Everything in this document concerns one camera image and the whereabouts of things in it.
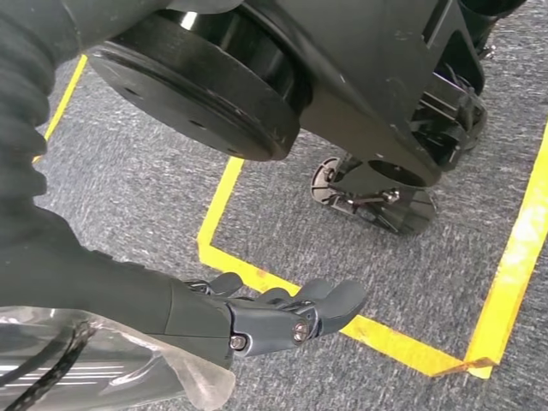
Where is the yellow floor tape square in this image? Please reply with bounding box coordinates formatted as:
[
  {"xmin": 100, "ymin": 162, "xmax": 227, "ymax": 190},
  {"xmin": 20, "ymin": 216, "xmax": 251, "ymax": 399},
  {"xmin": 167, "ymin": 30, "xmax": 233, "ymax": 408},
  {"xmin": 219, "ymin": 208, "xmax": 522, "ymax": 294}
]
[{"xmin": 195, "ymin": 122, "xmax": 548, "ymax": 380}]

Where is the silver shell with clear film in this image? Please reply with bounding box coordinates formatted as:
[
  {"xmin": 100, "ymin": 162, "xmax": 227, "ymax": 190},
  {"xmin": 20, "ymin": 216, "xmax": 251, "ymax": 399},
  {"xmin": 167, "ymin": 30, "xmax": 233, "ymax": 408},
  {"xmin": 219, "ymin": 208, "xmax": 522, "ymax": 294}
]
[{"xmin": 0, "ymin": 306, "xmax": 237, "ymax": 411}]

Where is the black braided cable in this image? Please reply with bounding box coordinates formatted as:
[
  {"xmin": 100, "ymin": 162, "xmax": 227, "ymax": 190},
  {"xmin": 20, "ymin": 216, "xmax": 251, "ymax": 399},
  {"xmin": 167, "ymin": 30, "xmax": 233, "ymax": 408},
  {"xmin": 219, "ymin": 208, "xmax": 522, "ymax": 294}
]
[{"xmin": 0, "ymin": 320, "xmax": 97, "ymax": 411}]

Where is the black robot foot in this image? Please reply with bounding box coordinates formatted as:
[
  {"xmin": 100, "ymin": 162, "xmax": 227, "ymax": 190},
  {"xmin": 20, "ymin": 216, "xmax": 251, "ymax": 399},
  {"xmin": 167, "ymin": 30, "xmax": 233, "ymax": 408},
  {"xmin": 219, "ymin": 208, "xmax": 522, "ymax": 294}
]
[{"xmin": 310, "ymin": 154, "xmax": 438, "ymax": 236}]

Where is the yellow floor tape line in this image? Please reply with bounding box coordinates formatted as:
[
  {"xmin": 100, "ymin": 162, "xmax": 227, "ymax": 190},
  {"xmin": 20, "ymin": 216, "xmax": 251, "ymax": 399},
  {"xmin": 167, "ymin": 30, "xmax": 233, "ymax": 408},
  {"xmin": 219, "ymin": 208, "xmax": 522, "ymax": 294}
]
[{"xmin": 32, "ymin": 53, "xmax": 88, "ymax": 167}]

